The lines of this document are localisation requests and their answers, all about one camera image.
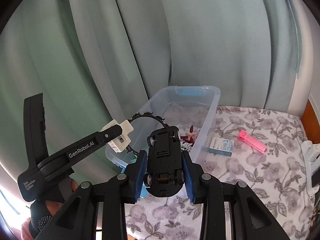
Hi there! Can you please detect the green curtain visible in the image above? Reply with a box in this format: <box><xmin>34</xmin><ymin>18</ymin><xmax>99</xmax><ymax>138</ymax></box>
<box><xmin>1</xmin><ymin>0</ymin><xmax>310</xmax><ymax>178</ymax></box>

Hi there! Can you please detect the left hand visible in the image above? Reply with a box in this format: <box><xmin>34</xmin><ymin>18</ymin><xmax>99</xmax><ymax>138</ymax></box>
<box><xmin>21</xmin><ymin>177</ymin><xmax>81</xmax><ymax>239</ymax></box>

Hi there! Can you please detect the translucent plastic storage box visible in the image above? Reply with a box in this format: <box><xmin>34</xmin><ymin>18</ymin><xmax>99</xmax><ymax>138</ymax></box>
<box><xmin>105</xmin><ymin>86</ymin><xmax>221</xmax><ymax>168</ymax></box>

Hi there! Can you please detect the white hair claw clip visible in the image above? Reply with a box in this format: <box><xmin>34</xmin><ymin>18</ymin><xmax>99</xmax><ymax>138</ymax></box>
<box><xmin>100</xmin><ymin>119</ymin><xmax>133</xmax><ymax>153</ymax></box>

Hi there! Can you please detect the floral white blanket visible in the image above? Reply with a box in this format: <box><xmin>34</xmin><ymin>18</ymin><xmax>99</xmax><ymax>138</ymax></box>
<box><xmin>125</xmin><ymin>106</ymin><xmax>314</xmax><ymax>239</ymax></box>

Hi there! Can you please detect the black toy car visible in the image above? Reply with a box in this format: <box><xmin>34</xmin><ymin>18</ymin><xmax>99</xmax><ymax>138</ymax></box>
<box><xmin>144</xmin><ymin>126</ymin><xmax>184</xmax><ymax>198</ymax></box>

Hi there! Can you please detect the wooden cabinet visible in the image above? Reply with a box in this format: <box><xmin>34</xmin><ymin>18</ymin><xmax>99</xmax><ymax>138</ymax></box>
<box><xmin>301</xmin><ymin>101</ymin><xmax>320</xmax><ymax>144</ymax></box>

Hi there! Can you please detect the pink hair roller clip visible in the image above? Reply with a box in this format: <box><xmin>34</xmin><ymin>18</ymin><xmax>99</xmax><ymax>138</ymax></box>
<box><xmin>239</xmin><ymin>129</ymin><xmax>266</xmax><ymax>153</ymax></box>

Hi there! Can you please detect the small medicine box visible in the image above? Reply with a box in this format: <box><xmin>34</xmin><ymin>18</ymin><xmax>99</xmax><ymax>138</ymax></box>
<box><xmin>208</xmin><ymin>137</ymin><xmax>234</xmax><ymax>157</ymax></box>

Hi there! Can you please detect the white power strip with chargers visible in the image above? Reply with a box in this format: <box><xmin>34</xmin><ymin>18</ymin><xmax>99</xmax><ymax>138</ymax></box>
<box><xmin>301</xmin><ymin>140</ymin><xmax>320</xmax><ymax>199</ymax></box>

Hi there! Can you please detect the black clover headband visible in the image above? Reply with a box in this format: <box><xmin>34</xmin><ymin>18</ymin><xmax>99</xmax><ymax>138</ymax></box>
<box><xmin>126</xmin><ymin>111</ymin><xmax>169</xmax><ymax>158</ymax></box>

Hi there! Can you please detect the dark red hair claw clip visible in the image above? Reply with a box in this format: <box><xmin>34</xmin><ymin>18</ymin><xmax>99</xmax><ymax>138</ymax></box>
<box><xmin>180</xmin><ymin>125</ymin><xmax>199</xmax><ymax>146</ymax></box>

